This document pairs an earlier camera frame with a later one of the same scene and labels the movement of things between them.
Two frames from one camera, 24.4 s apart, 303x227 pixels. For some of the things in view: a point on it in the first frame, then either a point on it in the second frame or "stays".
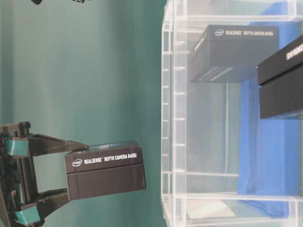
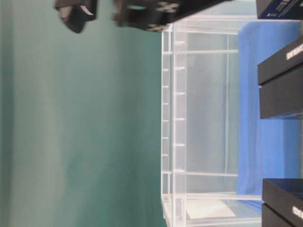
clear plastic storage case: [232, 113] stays
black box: [103, 169] to [283, 205]
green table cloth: [89, 72] stays
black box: [280, 80] to [280, 9]
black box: [230, 54] to [280, 81]
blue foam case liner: [270, 150] stays
